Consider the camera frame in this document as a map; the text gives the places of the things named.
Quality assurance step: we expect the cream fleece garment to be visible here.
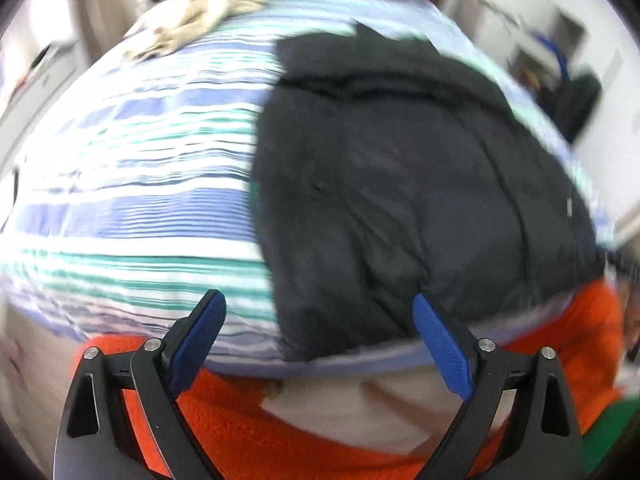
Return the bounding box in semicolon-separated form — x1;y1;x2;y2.
122;0;273;61

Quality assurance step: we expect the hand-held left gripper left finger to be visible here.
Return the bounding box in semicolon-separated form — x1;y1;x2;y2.
54;289;227;480

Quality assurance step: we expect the black bag with blue strap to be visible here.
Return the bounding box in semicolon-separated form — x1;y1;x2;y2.
547;72;603;146

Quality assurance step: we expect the bed with striped sheet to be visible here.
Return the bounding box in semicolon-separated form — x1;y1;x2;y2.
0;0;621;381

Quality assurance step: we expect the white desk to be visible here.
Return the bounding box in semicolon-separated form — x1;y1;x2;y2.
445;0;571;91

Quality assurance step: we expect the beige curtain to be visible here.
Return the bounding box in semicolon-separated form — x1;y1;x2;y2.
75;0;146;56

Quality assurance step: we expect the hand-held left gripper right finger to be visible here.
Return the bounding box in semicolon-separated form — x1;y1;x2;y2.
412;292;586;480

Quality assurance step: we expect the green cloth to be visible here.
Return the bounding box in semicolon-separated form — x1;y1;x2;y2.
582;397;640;476

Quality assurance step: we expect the black puffer jacket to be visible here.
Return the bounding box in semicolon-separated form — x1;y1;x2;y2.
250;20;608;363

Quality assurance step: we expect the white window sill cabinet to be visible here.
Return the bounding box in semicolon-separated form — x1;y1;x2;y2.
0;40;86;161

